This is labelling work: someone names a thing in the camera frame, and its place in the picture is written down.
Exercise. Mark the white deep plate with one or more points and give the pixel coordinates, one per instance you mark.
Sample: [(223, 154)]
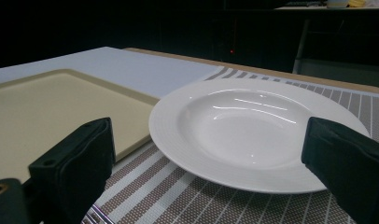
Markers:
[(240, 133)]

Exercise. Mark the beige cutting board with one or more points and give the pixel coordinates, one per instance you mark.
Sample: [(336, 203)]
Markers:
[(53, 112)]

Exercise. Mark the striped woven placemat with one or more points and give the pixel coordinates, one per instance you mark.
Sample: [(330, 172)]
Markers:
[(184, 199)]

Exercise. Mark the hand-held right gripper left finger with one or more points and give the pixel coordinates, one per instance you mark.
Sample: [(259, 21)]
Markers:
[(75, 165)]

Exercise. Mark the metal stand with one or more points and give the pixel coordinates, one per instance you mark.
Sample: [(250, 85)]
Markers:
[(301, 43)]

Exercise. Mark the white flat board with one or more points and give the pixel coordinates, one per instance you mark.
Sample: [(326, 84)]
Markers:
[(122, 70)]

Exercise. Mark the silver metal fork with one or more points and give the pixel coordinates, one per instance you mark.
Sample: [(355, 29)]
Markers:
[(99, 215)]

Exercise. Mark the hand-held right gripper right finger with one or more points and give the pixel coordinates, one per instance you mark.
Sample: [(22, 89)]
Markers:
[(349, 158)]

